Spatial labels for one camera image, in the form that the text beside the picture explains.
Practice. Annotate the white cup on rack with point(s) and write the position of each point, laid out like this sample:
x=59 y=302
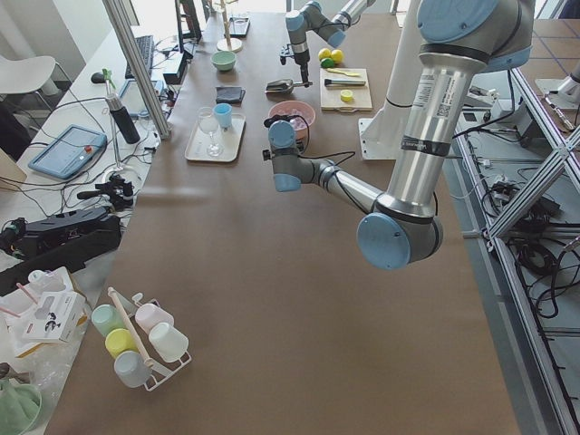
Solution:
x=168 y=342

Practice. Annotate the bamboo cutting board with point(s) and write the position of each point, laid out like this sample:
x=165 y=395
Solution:
x=330 y=96

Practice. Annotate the wooden glass tree stand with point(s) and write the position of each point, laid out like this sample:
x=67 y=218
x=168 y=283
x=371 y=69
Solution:
x=228 y=42

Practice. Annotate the half lemon slice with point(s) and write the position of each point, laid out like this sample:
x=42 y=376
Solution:
x=346 y=95

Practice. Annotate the cream serving tray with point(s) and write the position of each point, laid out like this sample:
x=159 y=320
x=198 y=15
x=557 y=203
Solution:
x=229 y=140

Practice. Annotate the pink cup on rack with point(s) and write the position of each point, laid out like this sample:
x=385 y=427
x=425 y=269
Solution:
x=149 y=315

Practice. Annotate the steel muddler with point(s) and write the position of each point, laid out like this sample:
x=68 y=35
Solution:
x=343 y=83

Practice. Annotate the aluminium frame post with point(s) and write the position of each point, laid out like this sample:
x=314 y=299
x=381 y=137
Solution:
x=121 y=25

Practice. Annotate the black water bottle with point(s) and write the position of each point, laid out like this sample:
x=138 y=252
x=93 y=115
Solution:
x=122 y=118

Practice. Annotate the grey folded cloth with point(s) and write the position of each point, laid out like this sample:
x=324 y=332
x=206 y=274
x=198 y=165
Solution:
x=230 y=94

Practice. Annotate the green bowl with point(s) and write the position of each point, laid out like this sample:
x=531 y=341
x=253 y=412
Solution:
x=224 y=61

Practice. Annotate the black keyboard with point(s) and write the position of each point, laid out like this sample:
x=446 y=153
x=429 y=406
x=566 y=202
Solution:
x=146 y=49

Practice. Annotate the metal ice scoop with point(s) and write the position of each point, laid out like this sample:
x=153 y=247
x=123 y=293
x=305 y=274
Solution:
x=284 y=86

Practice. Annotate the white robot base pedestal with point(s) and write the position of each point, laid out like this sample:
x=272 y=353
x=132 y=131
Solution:
x=380 y=137

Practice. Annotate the clear wine glass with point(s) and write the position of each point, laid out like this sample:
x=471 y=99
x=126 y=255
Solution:
x=208 y=124

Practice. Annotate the grey-blue cup on rack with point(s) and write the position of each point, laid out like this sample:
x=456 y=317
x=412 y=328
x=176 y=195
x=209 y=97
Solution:
x=131 y=369

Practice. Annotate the pile of clear ice cubes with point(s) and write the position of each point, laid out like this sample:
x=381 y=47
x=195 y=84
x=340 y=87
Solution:
x=294 y=113

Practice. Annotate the pink bowl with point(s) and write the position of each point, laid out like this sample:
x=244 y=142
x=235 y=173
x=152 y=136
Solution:
x=292 y=118

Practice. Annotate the yellow lemon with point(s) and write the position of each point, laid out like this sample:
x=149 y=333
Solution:
x=324 y=53
x=337 y=56

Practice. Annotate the green cup on rack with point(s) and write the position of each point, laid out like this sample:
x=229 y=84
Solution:
x=105 y=318

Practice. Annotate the yellow plastic knife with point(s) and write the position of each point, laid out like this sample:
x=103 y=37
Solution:
x=343 y=72

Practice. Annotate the yellow cup on rack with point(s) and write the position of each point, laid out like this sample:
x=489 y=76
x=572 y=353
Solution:
x=119 y=341

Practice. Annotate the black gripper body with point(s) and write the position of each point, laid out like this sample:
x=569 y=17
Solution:
x=273 y=121
x=302 y=58

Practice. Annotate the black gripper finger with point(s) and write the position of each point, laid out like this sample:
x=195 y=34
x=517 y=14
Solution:
x=305 y=75

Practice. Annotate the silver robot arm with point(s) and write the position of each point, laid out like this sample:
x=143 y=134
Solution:
x=311 y=18
x=443 y=45

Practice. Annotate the white wire cup rack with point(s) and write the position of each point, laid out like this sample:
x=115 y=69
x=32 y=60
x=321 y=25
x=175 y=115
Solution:
x=162 y=371

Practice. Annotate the blue teach pendant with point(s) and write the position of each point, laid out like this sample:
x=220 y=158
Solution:
x=132 y=100
x=69 y=152

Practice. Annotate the blue plastic cup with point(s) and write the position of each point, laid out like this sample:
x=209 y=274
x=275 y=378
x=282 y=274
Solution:
x=223 y=114

